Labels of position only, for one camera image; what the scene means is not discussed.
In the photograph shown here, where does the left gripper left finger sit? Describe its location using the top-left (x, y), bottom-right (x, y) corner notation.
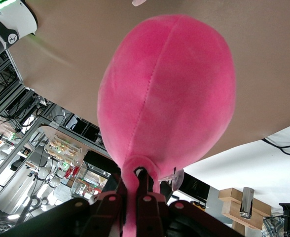
top-left (1, 176), bottom-right (126, 237)

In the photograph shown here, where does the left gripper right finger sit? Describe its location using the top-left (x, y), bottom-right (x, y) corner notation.
top-left (134, 171), bottom-right (240, 237)

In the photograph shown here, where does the round pink plush toy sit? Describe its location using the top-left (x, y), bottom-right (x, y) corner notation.
top-left (97, 14), bottom-right (237, 237)

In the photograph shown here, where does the white shelf rack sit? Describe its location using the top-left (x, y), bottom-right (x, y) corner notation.
top-left (45, 133), bottom-right (83, 180)

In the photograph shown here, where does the wooden block stand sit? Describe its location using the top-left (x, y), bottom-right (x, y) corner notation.
top-left (218, 187), bottom-right (272, 232)

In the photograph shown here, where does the shiny metal cylinder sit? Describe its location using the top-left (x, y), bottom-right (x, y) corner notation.
top-left (238, 187), bottom-right (255, 220)

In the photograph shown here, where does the plaid cloth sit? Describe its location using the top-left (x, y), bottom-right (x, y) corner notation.
top-left (262, 214), bottom-right (288, 237)

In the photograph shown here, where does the brown table cloth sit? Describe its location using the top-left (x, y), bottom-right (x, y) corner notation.
top-left (5, 0), bottom-right (290, 161)

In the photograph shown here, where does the aluminium lab frame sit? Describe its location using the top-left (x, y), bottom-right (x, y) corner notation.
top-left (0, 49), bottom-right (111, 191)

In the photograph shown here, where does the black floor cable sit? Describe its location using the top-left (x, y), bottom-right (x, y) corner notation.
top-left (261, 137), bottom-right (290, 158)

